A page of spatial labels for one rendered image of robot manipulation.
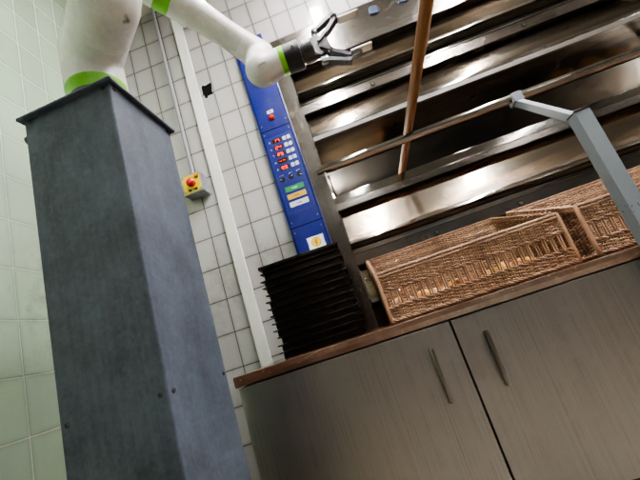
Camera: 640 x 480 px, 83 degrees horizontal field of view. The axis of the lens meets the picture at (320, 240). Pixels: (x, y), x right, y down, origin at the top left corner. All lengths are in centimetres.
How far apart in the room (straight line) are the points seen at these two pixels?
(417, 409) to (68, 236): 87
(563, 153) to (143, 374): 171
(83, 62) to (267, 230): 98
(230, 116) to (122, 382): 152
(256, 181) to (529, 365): 131
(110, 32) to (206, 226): 104
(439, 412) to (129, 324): 75
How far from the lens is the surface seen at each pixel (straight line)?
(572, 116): 122
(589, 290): 114
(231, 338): 169
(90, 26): 97
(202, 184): 180
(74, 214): 81
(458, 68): 199
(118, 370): 70
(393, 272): 109
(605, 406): 116
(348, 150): 173
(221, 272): 173
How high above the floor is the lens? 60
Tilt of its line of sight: 15 degrees up
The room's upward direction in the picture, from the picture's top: 18 degrees counter-clockwise
